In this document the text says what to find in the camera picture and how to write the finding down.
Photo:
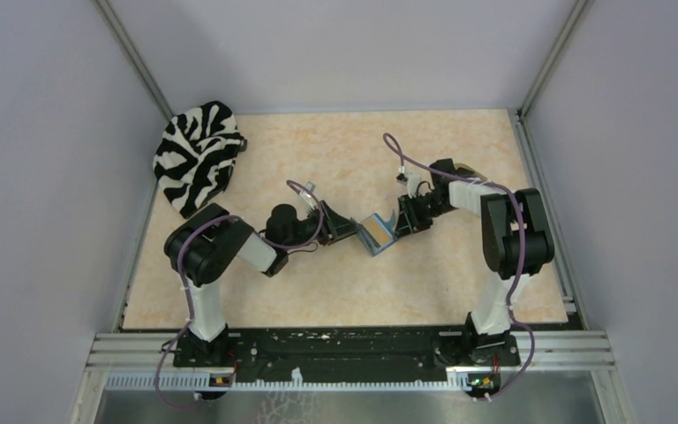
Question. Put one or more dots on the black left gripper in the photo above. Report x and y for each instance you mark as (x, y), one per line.
(335, 226)

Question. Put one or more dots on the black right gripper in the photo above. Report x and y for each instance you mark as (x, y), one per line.
(408, 221)

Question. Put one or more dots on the teal leather card holder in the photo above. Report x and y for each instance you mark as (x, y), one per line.
(367, 241)

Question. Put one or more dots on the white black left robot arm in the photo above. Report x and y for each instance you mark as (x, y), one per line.
(202, 248)

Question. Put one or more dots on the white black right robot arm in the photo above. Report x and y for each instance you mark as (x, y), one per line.
(516, 237)

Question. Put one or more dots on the beige card tray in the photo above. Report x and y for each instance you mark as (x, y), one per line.
(466, 171)

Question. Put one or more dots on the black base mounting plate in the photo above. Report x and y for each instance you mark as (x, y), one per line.
(348, 354)

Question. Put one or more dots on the zebra striped cloth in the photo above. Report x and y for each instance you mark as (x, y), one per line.
(197, 156)

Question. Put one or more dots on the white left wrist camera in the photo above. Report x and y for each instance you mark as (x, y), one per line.
(307, 195)

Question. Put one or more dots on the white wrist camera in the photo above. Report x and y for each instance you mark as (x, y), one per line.
(307, 195)
(410, 180)

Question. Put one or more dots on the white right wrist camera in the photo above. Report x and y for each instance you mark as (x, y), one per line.
(410, 180)

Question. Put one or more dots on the aluminium frame rail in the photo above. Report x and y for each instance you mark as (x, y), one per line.
(135, 362)

